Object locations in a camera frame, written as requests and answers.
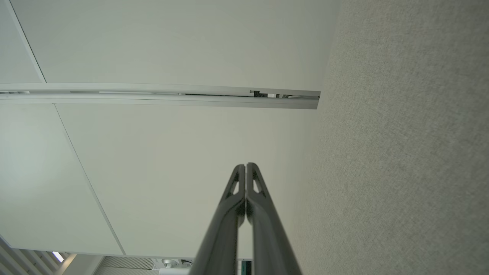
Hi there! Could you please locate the grey aluminium wall rail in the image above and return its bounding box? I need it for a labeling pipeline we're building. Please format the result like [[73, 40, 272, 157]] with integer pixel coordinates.
[[0, 83, 321, 110]]

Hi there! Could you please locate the white slatted panel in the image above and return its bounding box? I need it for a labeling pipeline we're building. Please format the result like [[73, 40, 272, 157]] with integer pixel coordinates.
[[0, 236, 73, 275]]

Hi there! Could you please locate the silver round lamp fixture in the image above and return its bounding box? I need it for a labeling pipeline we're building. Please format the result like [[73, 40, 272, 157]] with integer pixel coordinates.
[[152, 258, 193, 275]]

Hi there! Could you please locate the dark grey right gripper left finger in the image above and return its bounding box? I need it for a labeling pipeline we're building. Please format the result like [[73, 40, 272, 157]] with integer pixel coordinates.
[[189, 164, 246, 275]]

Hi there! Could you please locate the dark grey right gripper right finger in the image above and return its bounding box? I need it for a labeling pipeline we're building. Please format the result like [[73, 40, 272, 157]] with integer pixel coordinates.
[[246, 163, 303, 275]]

